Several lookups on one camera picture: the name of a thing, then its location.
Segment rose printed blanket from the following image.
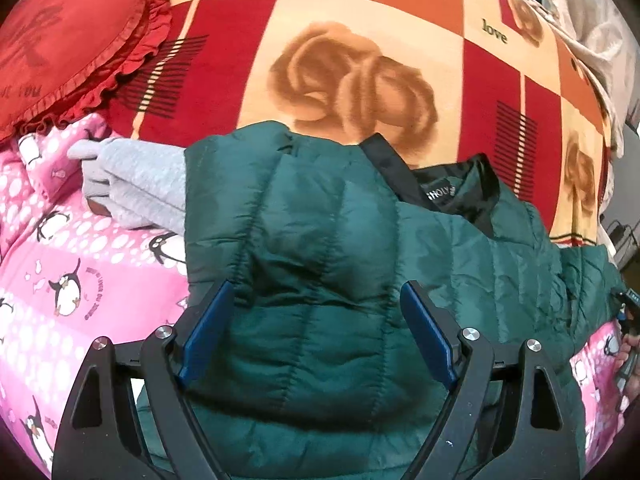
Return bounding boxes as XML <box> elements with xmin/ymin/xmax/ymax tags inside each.
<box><xmin>102</xmin><ymin>0</ymin><xmax>617</xmax><ymax>250</ymax></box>

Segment red heart-shaped pillow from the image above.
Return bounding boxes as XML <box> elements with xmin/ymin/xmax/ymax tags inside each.
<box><xmin>0</xmin><ymin>0</ymin><xmax>173</xmax><ymax>143</ymax></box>

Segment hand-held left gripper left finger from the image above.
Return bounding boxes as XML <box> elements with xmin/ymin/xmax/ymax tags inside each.
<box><xmin>51</xmin><ymin>280</ymin><xmax>236</xmax><ymax>480</ymax></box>

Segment grey metal frame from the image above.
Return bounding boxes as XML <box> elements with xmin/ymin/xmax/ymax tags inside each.
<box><xmin>606</xmin><ymin>219</ymin><xmax>637</xmax><ymax>263</ymax></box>

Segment person's right hand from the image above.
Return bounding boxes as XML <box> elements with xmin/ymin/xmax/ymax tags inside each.
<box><xmin>614</xmin><ymin>334</ymin><xmax>640</xmax><ymax>376</ymax></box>

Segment white curtain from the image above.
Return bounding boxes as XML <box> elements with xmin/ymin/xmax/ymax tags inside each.
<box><xmin>542</xmin><ymin>0</ymin><xmax>632</xmax><ymax>128</ymax></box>

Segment grey sweatshirt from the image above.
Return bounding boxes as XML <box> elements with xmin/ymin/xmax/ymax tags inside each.
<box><xmin>67</xmin><ymin>136</ymin><xmax>187</xmax><ymax>235</ymax></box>

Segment pink penguin blanket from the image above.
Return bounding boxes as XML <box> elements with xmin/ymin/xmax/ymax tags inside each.
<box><xmin>0</xmin><ymin>112</ymin><xmax>631</xmax><ymax>480</ymax></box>

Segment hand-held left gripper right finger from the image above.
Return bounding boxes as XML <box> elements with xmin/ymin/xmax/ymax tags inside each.
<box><xmin>399</xmin><ymin>280</ymin><xmax>586</xmax><ymax>480</ymax></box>

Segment green puffer jacket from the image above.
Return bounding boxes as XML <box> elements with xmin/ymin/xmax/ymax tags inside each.
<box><xmin>135</xmin><ymin>120</ymin><xmax>626</xmax><ymax>480</ymax></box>

